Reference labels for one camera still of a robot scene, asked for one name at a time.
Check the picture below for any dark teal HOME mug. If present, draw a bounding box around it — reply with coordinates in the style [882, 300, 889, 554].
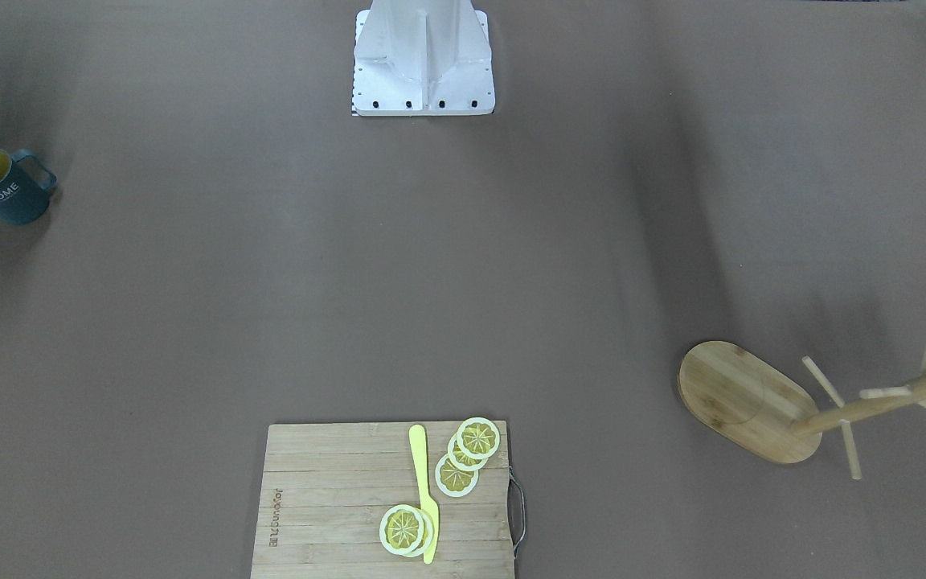
[0, 148, 58, 226]

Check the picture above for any bamboo mug tree rack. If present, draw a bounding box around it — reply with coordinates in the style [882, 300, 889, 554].
[677, 340, 926, 481]

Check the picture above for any yellow plastic knife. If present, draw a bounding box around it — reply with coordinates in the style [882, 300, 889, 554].
[408, 424, 440, 565]

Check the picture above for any lemon slice middle stack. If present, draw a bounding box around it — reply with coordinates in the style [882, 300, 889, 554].
[447, 433, 488, 472]

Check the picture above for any lemon slice under front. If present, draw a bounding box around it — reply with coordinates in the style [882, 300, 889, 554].
[404, 509, 435, 558]

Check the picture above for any bamboo cutting board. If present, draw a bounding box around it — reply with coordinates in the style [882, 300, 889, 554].
[251, 419, 526, 578]

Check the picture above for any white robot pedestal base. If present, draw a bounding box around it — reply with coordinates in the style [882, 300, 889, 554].
[350, 1, 496, 117]

